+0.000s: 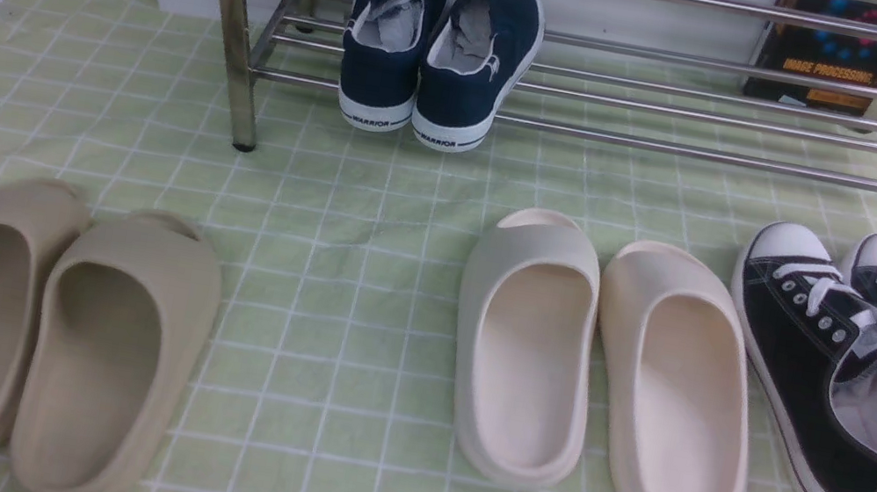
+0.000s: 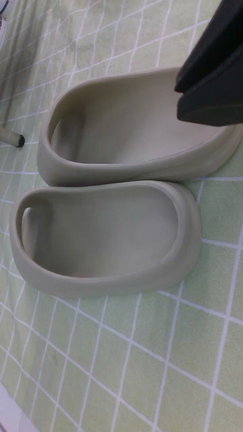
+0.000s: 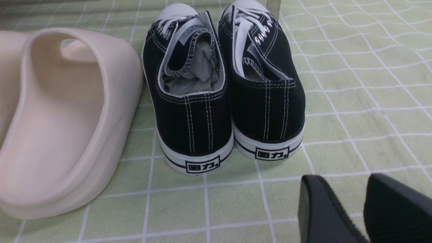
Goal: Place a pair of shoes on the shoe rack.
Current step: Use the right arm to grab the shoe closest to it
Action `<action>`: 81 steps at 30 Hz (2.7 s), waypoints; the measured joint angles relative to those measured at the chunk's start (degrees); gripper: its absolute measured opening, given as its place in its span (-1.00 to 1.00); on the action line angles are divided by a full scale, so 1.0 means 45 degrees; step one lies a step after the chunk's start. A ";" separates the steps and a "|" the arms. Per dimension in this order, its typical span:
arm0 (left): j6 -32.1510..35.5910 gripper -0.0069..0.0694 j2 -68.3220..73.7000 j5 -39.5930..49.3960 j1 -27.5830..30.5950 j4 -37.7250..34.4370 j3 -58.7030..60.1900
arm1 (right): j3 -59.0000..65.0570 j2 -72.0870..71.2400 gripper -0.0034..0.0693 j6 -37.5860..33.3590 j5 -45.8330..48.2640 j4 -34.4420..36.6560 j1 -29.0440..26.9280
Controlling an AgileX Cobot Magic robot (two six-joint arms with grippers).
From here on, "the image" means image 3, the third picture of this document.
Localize black canvas sneaker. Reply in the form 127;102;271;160
141;3;234;175
218;0;305;161

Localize cream slide slipper right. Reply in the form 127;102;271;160
1;28;143;219

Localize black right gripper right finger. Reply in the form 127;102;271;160
363;173;432;243

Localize cream slide slipper left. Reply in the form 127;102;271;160
0;31;30;145

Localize cream slide slipper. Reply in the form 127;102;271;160
0;31;30;145
1;28;143;219

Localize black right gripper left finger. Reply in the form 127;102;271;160
298;175;369;243

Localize green checkered floor mat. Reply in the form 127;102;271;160
1;0;432;243

